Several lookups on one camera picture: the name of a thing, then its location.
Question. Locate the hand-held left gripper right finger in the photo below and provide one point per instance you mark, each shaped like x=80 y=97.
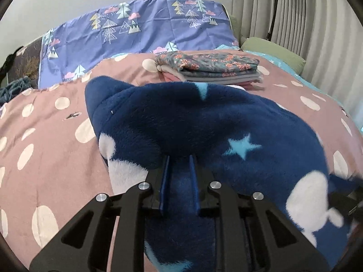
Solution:
x=195 y=187

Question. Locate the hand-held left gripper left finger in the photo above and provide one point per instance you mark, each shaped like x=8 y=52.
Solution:
x=164 y=187

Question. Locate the dark teal cloth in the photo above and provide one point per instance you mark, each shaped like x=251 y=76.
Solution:
x=14 y=90

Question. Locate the purple tree-print pillow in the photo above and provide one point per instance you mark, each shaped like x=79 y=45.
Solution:
x=153 y=28

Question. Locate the blue star print fleece garment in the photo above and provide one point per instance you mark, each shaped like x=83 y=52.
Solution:
x=184 y=119

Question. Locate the grey folded cloth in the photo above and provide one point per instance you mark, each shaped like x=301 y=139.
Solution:
x=227 y=78

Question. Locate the brown patterned cloth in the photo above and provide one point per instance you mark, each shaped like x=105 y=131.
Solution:
x=28 y=62

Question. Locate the pleated grey curtain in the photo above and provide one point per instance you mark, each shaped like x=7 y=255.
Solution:
x=312 y=19

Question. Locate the pink polka dot blanket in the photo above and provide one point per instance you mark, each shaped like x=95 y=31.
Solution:
x=51 y=130

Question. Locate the floral folded cloth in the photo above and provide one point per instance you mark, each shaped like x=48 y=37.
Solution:
x=212 y=63

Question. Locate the green pillow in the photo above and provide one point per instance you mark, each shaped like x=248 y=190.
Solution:
x=234 y=24
x=272 y=51

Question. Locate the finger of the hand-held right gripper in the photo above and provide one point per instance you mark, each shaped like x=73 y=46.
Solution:
x=340 y=204

